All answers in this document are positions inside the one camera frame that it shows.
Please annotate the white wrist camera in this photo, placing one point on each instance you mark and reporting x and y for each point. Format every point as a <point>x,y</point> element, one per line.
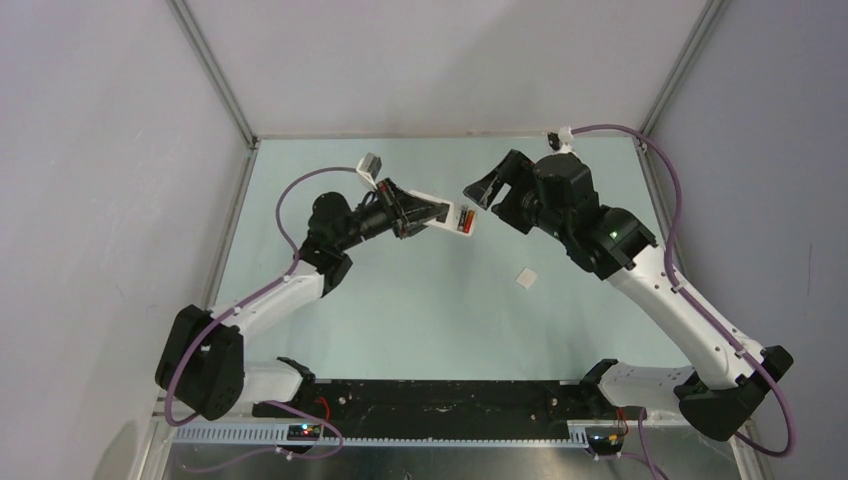
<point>561,141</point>
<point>368,169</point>

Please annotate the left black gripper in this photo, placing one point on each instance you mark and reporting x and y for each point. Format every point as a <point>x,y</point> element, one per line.
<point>403,211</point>

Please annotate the white slotted cable duct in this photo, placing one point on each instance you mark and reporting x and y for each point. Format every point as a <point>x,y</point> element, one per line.
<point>279,435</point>

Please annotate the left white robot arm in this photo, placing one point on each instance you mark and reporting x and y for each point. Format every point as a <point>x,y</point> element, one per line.
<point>203,369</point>

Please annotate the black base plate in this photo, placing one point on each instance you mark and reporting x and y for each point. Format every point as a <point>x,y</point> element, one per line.
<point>454,410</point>

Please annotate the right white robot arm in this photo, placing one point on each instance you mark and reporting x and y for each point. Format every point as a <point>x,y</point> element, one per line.
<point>728,375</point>

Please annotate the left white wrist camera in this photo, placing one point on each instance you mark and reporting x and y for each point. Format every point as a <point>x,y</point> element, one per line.
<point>368,169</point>

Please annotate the white red remote control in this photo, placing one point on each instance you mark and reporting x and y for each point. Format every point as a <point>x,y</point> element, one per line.
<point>447,213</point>

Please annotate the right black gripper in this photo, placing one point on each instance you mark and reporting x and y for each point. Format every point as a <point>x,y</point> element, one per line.
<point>518,170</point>

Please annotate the white battery compartment cover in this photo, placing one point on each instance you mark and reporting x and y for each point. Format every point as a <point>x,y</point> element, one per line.
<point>526,278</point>

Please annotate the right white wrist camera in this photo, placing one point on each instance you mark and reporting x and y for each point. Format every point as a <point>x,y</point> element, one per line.
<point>561,141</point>

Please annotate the black battery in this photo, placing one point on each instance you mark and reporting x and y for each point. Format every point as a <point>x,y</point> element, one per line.
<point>461,218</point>

